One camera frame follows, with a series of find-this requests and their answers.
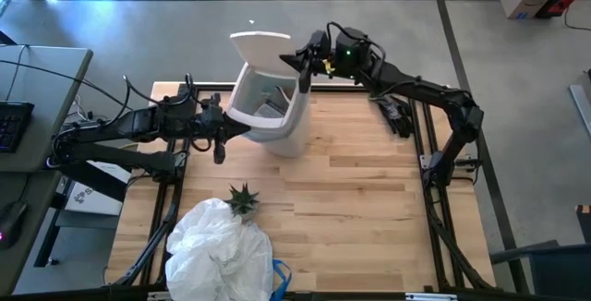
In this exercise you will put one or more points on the black keyboard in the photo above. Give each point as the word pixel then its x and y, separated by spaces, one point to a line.
pixel 14 125

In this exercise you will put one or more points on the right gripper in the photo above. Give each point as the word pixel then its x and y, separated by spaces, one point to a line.
pixel 344 54

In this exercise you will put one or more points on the white plastic trash bin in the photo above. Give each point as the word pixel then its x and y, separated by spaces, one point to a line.
pixel 295 146

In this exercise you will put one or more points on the large white plastic bag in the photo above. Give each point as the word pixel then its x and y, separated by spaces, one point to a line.
pixel 217 255

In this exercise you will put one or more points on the black computer mouse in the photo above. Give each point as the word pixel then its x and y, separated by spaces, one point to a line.
pixel 11 222

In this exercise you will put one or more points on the silver corner bracket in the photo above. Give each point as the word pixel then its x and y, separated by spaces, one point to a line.
pixel 427 160

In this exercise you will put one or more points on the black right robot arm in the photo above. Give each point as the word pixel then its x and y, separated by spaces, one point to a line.
pixel 425 93

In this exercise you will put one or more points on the blue plastic bin liner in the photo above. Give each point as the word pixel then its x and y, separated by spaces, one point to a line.
pixel 258 138

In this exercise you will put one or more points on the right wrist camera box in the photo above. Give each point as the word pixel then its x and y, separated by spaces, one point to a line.
pixel 320 42

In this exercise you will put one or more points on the white swing bin lid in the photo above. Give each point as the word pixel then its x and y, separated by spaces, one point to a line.
pixel 263 51

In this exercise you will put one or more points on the succulent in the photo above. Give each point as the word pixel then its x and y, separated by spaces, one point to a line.
pixel 242 201

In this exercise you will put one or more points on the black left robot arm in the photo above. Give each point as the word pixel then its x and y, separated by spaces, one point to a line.
pixel 129 128

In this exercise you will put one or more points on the black aluminium table frame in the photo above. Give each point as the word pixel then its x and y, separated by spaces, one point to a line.
pixel 360 89

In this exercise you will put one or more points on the grey metal bar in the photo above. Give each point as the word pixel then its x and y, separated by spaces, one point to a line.
pixel 582 107

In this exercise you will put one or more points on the black glove with green cuff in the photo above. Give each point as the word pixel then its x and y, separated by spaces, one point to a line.
pixel 397 114

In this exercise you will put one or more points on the dark blue chair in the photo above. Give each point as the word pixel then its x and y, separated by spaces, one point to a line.
pixel 554 268

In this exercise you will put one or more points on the white printed box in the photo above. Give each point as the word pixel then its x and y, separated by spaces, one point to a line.
pixel 97 195

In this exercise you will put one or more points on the grey desk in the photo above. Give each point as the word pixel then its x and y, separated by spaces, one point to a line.
pixel 41 199
pixel 46 84

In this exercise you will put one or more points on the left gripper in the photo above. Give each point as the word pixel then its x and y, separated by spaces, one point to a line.
pixel 208 121

